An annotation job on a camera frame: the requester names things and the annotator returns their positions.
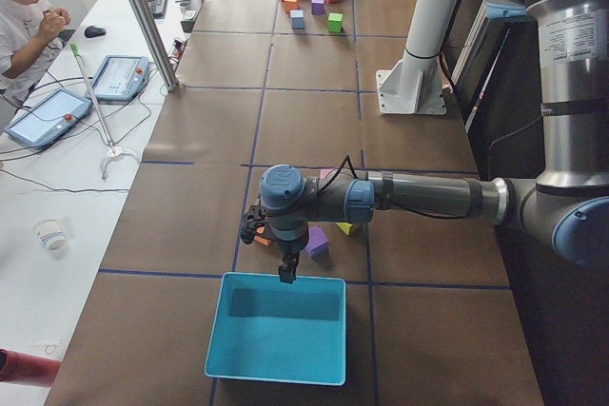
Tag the near purple foam block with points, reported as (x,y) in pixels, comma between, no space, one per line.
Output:
(318,242)

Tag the far teach pendant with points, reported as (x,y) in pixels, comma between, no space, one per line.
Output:
(120,78)

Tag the red fire extinguisher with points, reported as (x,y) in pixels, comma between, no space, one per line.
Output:
(25,369)

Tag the purple foam block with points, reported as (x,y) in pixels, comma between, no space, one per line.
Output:
(317,7)
(318,242)

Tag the far purple foam block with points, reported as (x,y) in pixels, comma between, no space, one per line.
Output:
(317,7)

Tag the white camera mast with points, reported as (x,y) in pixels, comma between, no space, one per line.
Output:
(414,84)

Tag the reacher grabber stick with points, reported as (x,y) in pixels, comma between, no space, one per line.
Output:
(115,152)

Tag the paper cup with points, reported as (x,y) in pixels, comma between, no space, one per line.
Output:
(51,234)

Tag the near orange foam block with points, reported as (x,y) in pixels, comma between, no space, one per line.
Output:
(261,237)

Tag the orange foam block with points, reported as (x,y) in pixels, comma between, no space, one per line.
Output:
(261,237)
(290,5)

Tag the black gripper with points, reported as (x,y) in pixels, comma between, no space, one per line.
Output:
(288,249)

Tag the yellow foam block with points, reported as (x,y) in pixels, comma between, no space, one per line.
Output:
(349,229)

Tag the near teach pendant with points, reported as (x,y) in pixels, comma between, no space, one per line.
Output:
(50,119)

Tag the teach pendant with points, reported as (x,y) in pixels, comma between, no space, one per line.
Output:
(120,78)
(50,119)

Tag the blue block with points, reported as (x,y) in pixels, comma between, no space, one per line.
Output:
(297,19)

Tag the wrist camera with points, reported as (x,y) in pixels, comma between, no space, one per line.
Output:
(252,219)

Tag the black computer mouse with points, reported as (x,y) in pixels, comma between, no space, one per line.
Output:
(94,31)

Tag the aluminium frame post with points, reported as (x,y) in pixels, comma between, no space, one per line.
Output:
(154,42)

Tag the pink foam block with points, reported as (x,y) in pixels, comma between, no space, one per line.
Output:
(325,172)

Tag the far orange foam block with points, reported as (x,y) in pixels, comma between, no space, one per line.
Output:
(290,5)

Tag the seated person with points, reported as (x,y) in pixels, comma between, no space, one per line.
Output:
(30,42)

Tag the teal plastic bin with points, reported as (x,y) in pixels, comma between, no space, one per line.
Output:
(268,330)

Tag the green foam block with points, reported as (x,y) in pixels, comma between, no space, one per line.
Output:
(335,23)

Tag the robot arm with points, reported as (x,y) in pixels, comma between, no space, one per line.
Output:
(565,207)

